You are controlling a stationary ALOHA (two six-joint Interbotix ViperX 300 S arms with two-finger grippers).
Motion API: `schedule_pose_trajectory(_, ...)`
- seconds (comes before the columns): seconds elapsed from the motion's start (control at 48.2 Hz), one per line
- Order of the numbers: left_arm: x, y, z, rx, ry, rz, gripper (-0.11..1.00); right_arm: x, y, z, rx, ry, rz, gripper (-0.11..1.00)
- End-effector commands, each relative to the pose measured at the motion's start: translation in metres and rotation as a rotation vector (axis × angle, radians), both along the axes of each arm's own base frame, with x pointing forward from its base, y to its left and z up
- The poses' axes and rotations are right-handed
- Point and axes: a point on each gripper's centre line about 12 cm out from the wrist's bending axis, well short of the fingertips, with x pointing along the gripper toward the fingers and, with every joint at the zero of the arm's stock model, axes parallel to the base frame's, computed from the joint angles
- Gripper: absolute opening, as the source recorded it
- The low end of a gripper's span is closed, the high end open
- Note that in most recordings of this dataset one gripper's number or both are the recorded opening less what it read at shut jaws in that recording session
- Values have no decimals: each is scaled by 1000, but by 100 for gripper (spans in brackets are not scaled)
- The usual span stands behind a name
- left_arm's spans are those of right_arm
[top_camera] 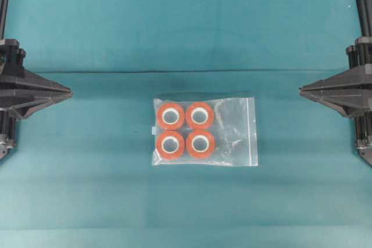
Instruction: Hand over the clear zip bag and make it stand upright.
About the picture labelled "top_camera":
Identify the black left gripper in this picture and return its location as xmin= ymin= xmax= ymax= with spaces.
xmin=1 ymin=39 xmax=73 ymax=143

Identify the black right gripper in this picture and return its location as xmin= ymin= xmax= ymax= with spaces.
xmin=299 ymin=37 xmax=371 ymax=149

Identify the clear zip bag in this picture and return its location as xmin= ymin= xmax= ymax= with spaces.
xmin=152 ymin=97 xmax=259 ymax=167

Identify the orange tape roll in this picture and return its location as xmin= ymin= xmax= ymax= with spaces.
xmin=186 ymin=130 xmax=215 ymax=159
xmin=185 ymin=102 xmax=214 ymax=129
xmin=156 ymin=103 xmax=185 ymax=130
xmin=156 ymin=131 xmax=185 ymax=160

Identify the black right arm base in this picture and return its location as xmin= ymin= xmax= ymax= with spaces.
xmin=355 ymin=0 xmax=372 ymax=160

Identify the green table cloth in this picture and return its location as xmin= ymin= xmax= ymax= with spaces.
xmin=1 ymin=0 xmax=371 ymax=247

